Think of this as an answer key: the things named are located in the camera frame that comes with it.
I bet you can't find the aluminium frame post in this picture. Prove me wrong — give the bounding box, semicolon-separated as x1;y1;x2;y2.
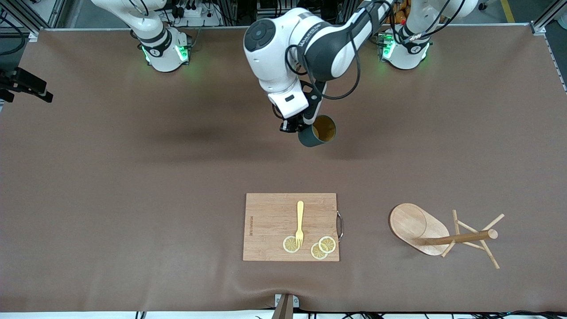
0;0;67;43
530;0;567;36

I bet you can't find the bamboo cutting board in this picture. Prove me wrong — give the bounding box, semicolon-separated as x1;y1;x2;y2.
243;193;340;262

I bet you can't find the white power strip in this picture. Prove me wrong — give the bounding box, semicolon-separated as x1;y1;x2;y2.
171;4;204;18

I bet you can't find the brown table cover sheet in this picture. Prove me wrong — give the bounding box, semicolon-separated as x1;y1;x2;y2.
0;24;567;313

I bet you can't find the pile of orange items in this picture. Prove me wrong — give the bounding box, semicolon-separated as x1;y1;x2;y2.
383;0;409;25

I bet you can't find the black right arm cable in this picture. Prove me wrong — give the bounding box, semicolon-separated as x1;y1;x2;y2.
0;11;25;56

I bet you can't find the dark green ribbed cup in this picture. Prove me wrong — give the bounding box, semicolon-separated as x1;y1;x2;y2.
298;115;337;148

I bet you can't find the wooden cup rack tree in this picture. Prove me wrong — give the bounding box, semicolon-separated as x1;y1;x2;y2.
388;203;505;269

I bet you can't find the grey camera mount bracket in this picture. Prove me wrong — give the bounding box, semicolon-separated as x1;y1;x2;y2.
271;293;300;319

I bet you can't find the yellow plastic fork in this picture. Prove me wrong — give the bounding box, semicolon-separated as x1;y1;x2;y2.
295;201;305;249

